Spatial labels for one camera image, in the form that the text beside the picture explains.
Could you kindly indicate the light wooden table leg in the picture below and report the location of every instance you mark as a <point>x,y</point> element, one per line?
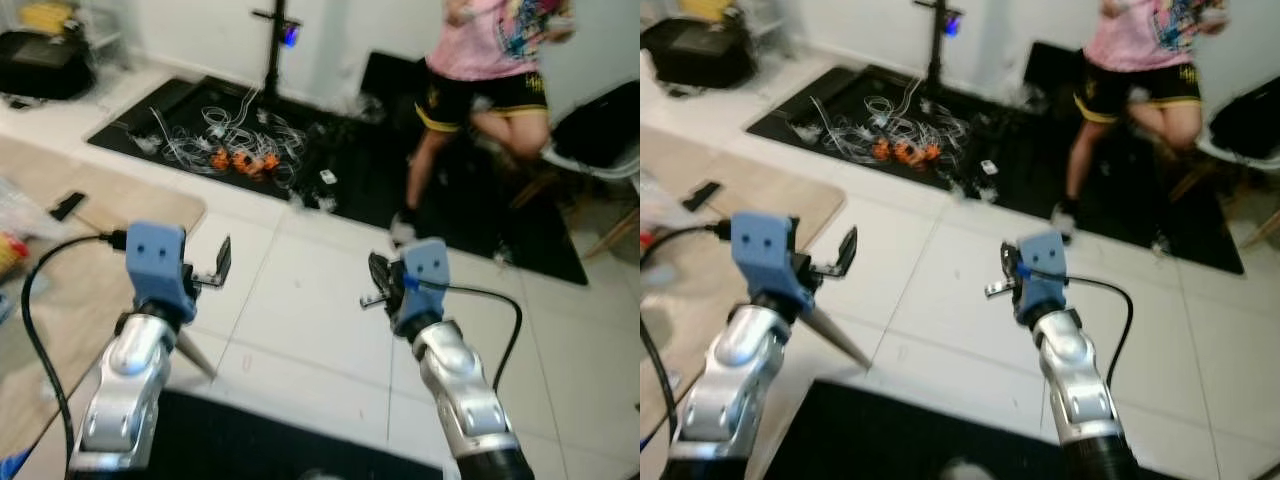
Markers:
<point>196,355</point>
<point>838,338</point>

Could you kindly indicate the light wooden table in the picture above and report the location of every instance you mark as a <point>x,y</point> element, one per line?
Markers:
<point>70,290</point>
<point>780,190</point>

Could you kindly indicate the small white box device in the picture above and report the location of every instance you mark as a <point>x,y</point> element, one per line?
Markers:
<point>989,167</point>
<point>327,177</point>

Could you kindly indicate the small orange device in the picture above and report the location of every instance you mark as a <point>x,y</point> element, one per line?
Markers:
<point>268,163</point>
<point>220,159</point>
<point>881,150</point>
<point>902,153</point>
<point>242,161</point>
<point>928,155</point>

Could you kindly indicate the large black floor mat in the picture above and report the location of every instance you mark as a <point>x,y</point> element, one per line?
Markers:
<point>1130,225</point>
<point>480,235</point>

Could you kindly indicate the red and yellow package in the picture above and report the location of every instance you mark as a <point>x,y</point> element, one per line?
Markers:
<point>646,240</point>
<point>10,255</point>

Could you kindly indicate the clear plastic bag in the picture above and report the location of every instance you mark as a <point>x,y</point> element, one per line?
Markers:
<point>22,210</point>
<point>655,205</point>

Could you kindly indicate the small black floor mat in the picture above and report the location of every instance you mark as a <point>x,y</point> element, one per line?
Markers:
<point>260,440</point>
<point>900,430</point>

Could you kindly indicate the black pole stand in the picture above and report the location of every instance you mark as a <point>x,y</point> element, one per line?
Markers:
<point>274,60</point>
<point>936,50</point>

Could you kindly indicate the black bag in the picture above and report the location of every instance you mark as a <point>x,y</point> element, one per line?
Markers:
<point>700,55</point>
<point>40,65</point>

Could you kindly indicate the person in pink shirt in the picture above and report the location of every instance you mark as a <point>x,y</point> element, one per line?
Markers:
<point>480,45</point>
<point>1140,40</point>

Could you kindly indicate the black chair with wooden legs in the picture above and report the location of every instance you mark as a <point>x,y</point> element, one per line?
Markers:
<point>1245,125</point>
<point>600,130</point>

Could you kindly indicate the yellow object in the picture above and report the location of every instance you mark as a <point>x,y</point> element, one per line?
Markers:
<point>45,16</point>
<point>706,10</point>

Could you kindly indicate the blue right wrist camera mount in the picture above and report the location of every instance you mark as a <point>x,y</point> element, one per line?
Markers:
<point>1042,275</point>
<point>424,280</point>

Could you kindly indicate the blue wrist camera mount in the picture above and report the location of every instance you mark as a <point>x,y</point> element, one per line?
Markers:
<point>1042,275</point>
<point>765,255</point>
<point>158,262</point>
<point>424,280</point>

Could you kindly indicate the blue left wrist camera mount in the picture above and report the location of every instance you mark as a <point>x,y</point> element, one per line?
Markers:
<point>765,255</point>
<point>158,262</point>

